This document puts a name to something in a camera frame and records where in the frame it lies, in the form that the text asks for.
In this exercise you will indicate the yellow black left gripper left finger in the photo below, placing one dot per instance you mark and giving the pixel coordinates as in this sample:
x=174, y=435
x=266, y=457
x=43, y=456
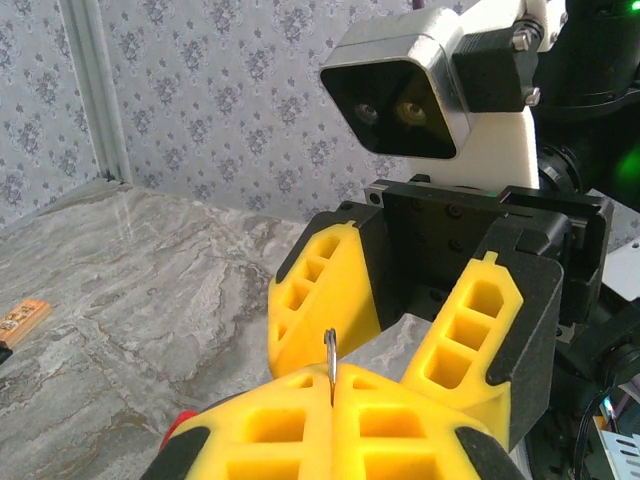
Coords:
x=260, y=430

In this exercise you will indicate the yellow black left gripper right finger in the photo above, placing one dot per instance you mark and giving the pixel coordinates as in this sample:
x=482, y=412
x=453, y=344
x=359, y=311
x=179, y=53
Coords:
x=400, y=435

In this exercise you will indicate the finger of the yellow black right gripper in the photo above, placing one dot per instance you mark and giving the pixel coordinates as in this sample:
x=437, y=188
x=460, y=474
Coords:
x=465, y=330
x=325, y=290

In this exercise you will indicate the orange wooden block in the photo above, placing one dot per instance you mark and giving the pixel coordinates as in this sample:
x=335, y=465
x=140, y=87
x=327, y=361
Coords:
x=22, y=320

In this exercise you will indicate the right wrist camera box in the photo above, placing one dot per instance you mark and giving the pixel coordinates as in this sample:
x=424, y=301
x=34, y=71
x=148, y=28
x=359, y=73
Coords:
x=400, y=100

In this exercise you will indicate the aluminium frame post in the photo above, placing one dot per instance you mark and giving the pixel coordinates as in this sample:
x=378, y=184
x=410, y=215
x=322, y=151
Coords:
x=95, y=90

